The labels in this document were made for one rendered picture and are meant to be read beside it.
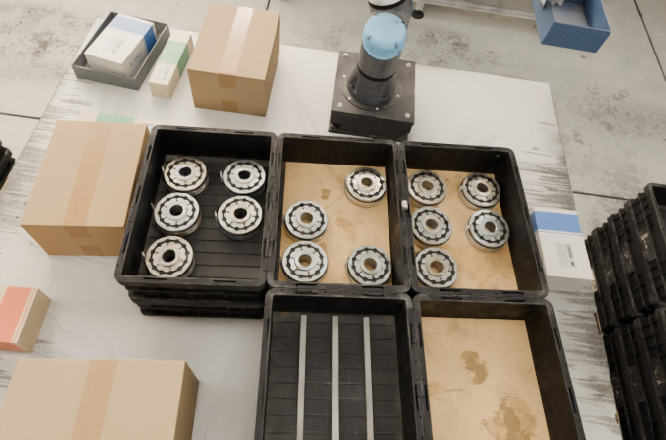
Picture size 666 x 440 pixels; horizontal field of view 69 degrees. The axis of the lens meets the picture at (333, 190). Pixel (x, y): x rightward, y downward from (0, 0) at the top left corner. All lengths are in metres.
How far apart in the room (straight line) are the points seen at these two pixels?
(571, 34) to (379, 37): 0.48
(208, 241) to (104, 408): 0.39
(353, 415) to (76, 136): 0.92
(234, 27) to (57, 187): 0.69
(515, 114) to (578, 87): 1.42
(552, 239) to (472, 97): 0.59
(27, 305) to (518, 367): 1.07
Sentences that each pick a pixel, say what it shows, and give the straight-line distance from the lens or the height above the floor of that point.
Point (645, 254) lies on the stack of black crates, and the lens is 1.94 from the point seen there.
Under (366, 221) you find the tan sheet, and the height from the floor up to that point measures 0.83.
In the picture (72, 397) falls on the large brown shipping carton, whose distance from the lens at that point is 1.04.
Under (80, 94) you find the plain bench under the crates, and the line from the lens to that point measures 1.68.
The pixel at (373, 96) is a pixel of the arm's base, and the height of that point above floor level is 0.84.
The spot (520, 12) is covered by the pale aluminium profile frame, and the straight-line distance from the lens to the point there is 3.23.
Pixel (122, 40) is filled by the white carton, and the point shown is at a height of 0.79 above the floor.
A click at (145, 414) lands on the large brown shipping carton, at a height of 0.90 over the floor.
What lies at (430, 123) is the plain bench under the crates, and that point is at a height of 0.70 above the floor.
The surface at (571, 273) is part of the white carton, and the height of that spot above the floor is 0.79.
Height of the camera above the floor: 1.86
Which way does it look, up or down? 57 degrees down
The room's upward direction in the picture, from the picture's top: 11 degrees clockwise
